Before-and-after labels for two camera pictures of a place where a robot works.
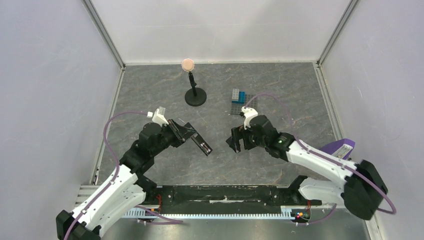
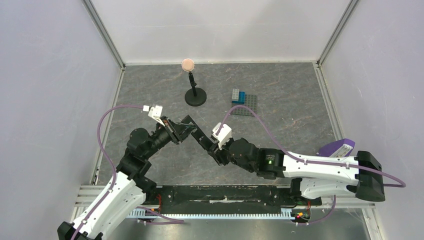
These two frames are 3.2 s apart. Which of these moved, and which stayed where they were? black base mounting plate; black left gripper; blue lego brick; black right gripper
Moved: black right gripper
Stayed: black base mounting plate; blue lego brick; black left gripper
